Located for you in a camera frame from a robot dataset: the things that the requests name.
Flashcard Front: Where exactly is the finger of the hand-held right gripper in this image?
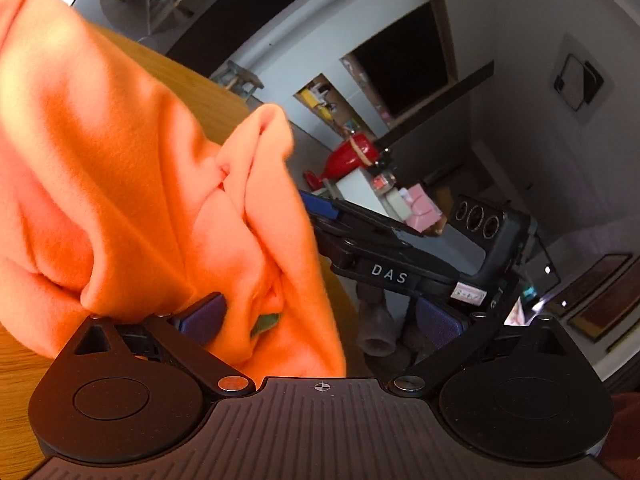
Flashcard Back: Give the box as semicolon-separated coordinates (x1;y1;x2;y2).
299;190;425;242
314;229;362;274

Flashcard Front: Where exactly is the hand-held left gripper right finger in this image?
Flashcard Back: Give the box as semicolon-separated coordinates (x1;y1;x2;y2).
387;296;571;398

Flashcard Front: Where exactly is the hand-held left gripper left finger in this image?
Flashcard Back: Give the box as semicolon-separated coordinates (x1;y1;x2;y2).
74;292;257;397

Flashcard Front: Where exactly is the orange pumpkin costume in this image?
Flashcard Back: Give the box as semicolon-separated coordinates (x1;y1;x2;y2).
0;0;349;379

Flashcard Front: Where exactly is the white cabinet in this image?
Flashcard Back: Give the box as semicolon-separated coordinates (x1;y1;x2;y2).
334;166;401;222

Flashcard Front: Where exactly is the red vase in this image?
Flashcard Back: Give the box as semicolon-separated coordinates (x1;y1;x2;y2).
304;131;379;192

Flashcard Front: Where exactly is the pink box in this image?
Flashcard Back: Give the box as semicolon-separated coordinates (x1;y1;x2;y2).
404;184;447;235

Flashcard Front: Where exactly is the grey furniture leg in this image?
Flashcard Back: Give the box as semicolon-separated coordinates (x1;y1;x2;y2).
356;284;402;357

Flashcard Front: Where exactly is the yellow box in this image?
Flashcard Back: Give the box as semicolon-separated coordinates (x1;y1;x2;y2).
306;84;334;109

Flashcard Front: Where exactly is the small wooden stool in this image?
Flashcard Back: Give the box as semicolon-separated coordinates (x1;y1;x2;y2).
219;59;264;102

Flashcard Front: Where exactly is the wooden picture frame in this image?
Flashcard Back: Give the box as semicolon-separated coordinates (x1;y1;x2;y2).
544;253;636;318

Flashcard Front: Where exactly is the wall television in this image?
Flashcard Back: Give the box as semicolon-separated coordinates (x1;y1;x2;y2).
341;0;460;120

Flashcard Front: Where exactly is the square wall lamp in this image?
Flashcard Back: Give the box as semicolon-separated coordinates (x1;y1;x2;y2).
549;51;607;112

